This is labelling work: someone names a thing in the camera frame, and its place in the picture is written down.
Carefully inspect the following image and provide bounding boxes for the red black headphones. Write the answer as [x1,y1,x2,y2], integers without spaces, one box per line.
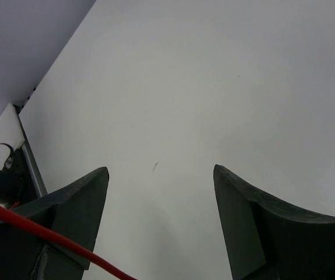
[0,206,135,280]

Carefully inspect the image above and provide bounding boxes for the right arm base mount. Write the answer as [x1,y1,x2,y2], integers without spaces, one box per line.
[0,143,38,209]

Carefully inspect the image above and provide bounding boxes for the aluminium side rail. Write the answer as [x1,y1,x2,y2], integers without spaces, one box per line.
[12,104,48,198]

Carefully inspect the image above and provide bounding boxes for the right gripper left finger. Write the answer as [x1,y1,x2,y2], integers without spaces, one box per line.
[0,167,109,280]

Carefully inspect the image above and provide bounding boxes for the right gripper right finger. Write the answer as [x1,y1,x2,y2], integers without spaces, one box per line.
[213,165,335,279]

